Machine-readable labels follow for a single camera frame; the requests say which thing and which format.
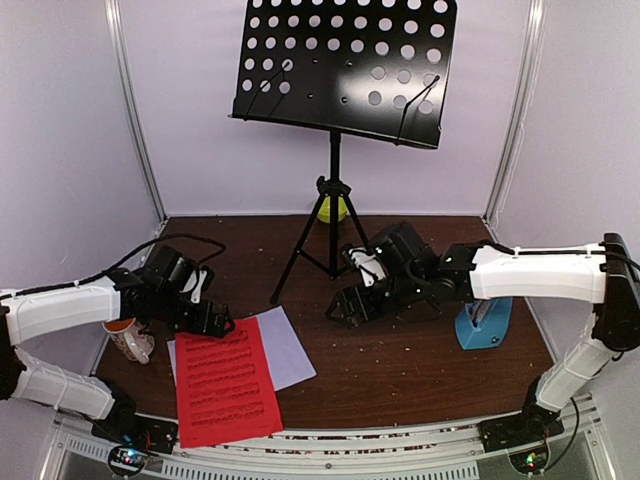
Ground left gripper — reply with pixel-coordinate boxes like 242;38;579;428
153;288;234;337

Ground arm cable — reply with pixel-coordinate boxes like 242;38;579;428
0;236;227;301
479;239;640;361

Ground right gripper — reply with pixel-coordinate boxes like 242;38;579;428
325;269;425;330

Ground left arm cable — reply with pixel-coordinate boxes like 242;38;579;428
0;236;227;301

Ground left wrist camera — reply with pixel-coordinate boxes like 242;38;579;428
181;266;214;304

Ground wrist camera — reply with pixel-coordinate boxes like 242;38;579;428
181;266;214;304
341;244;387;288

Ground black music stand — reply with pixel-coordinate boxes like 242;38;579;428
231;1;458;278

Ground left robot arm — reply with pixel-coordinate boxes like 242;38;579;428
1;246;235;444

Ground aluminium frame post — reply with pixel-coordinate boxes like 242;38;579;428
484;0;548;226
104;0;167;223

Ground left aluminium frame post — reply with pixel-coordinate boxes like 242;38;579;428
104;0;167;223

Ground red sheet music paper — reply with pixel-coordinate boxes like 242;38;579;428
176;318;283;449

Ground patterned white mug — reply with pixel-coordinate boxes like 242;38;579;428
102;318;155;365

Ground front aluminium rail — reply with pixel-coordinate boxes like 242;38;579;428
36;394;621;479

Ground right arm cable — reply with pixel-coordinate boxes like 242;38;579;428
479;239;640;361

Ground right aluminium frame post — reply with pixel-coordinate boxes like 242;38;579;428
484;0;548;226

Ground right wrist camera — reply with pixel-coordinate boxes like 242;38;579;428
341;244;387;288

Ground lavender paper sheet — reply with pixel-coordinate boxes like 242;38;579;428
167;307;316;391

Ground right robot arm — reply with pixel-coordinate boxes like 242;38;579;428
326;222;639;442

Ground blue metronome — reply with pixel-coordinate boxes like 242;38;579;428
455;298;513;350

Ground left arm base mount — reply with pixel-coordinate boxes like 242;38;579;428
91;415;178;478

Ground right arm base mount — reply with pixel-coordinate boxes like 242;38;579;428
478;412;565;476

